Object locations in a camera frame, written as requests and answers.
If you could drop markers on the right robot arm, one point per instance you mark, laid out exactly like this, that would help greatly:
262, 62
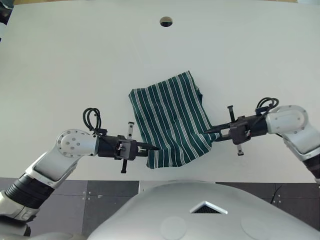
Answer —
292, 125

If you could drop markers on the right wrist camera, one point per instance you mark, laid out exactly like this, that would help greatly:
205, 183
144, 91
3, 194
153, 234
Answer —
238, 131

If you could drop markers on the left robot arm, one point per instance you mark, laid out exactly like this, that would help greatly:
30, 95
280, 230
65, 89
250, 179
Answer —
47, 162

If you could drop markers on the green white striped T-shirt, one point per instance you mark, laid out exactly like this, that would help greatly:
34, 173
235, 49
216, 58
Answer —
172, 117

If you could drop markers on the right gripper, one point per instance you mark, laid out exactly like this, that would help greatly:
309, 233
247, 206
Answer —
257, 126

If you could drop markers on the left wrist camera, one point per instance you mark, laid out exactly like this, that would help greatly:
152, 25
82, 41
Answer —
128, 150

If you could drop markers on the robot body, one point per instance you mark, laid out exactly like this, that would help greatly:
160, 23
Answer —
200, 215

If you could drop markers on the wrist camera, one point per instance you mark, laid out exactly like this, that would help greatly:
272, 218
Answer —
128, 150
238, 131

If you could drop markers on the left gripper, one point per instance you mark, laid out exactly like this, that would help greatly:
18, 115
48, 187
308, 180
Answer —
106, 147

